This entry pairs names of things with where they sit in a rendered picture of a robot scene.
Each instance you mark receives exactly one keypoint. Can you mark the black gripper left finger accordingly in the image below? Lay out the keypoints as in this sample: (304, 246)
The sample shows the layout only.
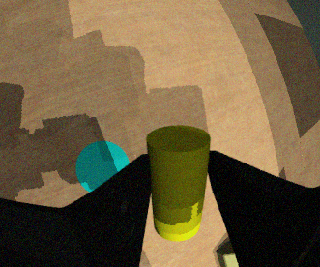
(104, 228)

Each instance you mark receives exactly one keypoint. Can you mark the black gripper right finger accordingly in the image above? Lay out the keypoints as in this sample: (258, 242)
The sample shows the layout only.
(271, 222)

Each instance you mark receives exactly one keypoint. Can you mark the cyan circle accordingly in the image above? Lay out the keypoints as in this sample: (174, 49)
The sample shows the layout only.
(98, 162)

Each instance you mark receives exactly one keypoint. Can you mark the yellow cylinder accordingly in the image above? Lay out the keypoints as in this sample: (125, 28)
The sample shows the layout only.
(178, 156)

